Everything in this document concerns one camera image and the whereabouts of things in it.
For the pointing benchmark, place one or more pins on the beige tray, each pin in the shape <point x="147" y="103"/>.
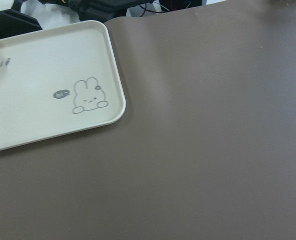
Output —
<point x="58" y="81"/>

